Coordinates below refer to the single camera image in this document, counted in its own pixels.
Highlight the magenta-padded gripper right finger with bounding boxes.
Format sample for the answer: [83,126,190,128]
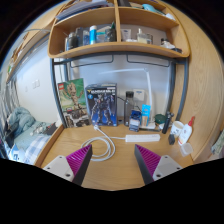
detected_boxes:
[133,143,184,186]

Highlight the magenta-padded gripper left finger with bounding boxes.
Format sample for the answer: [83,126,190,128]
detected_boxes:
[42,143,94,187]

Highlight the black charger block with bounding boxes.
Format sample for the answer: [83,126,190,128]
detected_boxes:
[167,132,177,146]

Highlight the white power strip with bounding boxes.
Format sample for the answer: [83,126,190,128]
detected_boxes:
[124,133,162,144]

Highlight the clear plastic container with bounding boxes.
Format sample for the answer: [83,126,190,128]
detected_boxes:
[178,142,195,158]

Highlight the black ruler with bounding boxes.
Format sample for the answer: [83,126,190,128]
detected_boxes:
[139,127,161,134]

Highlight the white mug with black print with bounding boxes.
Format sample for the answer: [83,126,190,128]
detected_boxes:
[169,120,185,138]

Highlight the white bottle with red cap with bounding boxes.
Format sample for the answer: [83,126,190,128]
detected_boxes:
[177,115,196,147]

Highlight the black electric shaver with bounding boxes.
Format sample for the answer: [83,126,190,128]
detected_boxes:
[161,111,175,135]

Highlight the green round tin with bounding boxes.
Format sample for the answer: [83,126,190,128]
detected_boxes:
[153,113,167,125]

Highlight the small open blue box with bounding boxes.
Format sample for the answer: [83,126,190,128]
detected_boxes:
[128,108,142,133]

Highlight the light blue sunscreen package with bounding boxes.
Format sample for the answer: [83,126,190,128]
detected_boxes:
[140,103,152,128]

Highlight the bed with blue bedding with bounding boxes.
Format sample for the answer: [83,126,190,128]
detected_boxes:
[0,105,58,165]

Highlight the green tree figure set box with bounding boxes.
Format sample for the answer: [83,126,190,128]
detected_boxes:
[56,77,91,129]

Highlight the blue robot model kit box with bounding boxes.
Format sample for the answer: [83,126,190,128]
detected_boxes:
[84,82,119,127]

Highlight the white desk lamp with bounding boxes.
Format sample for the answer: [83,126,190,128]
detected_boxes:
[97,67,158,131]

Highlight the wooden shelf unit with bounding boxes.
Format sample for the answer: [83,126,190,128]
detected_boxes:
[47,0,192,60]

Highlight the white power strip cable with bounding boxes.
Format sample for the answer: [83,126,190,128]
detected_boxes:
[80,124,127,163]

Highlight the white wall outlet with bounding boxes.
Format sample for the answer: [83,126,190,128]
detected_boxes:
[132,88,147,102]

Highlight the dark grey metal frame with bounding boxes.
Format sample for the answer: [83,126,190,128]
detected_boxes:
[49,50,190,128]

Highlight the thin black cable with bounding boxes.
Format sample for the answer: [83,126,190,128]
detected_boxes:
[116,95,130,105]

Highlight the white wall switches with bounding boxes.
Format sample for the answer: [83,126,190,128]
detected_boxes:
[31,78,41,91]

